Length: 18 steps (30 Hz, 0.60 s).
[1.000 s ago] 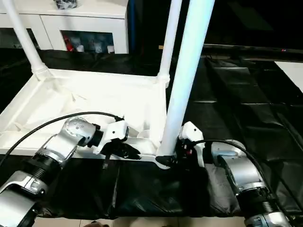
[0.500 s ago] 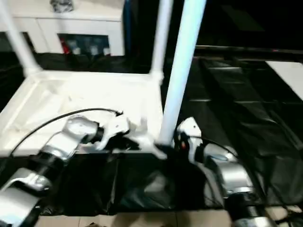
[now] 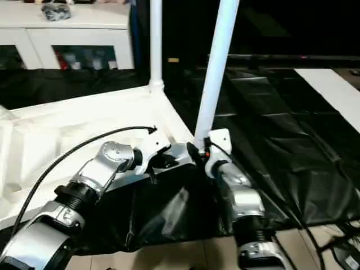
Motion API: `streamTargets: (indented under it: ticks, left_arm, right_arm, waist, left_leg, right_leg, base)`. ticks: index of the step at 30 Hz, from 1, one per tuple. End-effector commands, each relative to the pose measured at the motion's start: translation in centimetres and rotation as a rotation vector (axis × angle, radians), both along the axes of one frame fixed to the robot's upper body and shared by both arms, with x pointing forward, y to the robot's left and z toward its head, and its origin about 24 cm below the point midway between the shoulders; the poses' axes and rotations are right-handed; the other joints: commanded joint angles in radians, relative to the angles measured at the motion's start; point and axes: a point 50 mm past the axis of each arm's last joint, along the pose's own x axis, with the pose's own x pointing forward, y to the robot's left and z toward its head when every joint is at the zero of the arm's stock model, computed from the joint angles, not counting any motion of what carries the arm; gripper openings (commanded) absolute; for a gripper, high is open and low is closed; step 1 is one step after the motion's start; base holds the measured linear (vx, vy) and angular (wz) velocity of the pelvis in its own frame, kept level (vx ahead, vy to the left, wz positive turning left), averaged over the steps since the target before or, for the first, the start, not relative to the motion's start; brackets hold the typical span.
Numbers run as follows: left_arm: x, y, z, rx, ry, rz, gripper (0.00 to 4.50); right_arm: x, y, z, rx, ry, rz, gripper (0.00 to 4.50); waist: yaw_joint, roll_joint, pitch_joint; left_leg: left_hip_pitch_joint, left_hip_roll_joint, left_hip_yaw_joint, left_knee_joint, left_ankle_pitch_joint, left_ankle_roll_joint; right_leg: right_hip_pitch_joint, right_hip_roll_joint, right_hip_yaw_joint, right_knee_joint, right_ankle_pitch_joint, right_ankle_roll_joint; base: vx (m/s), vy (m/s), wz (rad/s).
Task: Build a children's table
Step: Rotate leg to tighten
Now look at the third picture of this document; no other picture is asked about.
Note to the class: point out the white plastic table top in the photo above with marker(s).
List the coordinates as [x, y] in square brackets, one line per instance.
[70, 126]

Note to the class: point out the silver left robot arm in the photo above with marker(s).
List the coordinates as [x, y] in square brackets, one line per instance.
[109, 157]

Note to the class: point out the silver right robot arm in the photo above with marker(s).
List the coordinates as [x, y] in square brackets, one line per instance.
[247, 199]

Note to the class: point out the black table mat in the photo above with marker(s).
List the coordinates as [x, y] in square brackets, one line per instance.
[281, 154]

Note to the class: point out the small tan label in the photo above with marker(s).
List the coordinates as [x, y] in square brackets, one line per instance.
[173, 60]

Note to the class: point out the blue curtain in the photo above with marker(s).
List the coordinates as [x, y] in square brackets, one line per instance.
[135, 33]

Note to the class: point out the white flat board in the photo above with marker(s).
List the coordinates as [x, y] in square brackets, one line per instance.
[332, 87]

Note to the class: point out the white glass-door cabinet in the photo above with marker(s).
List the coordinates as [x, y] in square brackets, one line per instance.
[70, 33]

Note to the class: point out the black tripod stand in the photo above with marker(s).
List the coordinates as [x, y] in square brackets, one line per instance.
[346, 253]

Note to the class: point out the bag of black parts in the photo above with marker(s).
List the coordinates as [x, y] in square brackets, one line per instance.
[56, 12]

